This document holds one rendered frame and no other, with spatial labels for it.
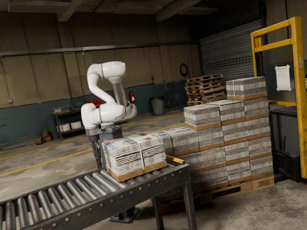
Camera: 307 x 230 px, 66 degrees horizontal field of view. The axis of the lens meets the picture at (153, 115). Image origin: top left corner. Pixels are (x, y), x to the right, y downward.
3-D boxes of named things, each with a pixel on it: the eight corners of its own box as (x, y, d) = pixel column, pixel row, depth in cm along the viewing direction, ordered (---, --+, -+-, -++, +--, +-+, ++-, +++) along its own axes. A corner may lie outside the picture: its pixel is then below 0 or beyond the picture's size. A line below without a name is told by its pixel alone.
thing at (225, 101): (205, 103, 291) (205, 102, 291) (226, 99, 297) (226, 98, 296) (220, 105, 255) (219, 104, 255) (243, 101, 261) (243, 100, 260)
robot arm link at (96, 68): (84, 72, 189) (101, 70, 190) (86, 61, 202) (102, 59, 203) (89, 86, 198) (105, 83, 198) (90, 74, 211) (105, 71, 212)
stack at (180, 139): (150, 200, 293) (139, 134, 281) (235, 178, 314) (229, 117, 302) (156, 216, 255) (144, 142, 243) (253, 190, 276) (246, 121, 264)
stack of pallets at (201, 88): (209, 106, 1016) (205, 75, 997) (227, 106, 940) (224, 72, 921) (187, 112, 940) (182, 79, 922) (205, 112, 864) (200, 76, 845)
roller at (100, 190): (90, 179, 186) (89, 173, 185) (113, 200, 146) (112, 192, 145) (84, 181, 183) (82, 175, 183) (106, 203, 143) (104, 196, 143)
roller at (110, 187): (98, 176, 189) (97, 170, 188) (123, 196, 149) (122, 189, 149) (92, 179, 187) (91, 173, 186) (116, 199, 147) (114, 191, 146)
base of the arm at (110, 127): (94, 132, 245) (93, 127, 244) (106, 127, 265) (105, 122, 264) (109, 131, 238) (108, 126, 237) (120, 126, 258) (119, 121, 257)
